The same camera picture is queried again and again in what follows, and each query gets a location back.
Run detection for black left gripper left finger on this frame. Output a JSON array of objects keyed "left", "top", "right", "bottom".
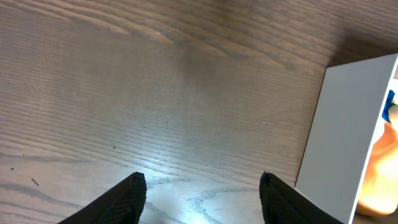
[{"left": 59, "top": 172, "right": 147, "bottom": 224}]

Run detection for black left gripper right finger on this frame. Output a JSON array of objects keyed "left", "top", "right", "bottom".
[{"left": 259, "top": 172, "right": 342, "bottom": 224}]

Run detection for orange yellow rubber toy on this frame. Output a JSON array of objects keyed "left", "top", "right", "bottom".
[{"left": 356, "top": 123, "right": 397, "bottom": 217}]

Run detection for white cardboard box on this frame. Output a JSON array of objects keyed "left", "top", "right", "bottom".
[{"left": 295, "top": 54, "right": 397, "bottom": 223}]

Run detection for plush duck toy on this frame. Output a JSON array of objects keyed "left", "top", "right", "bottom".
[{"left": 382, "top": 90, "right": 397, "bottom": 131}]

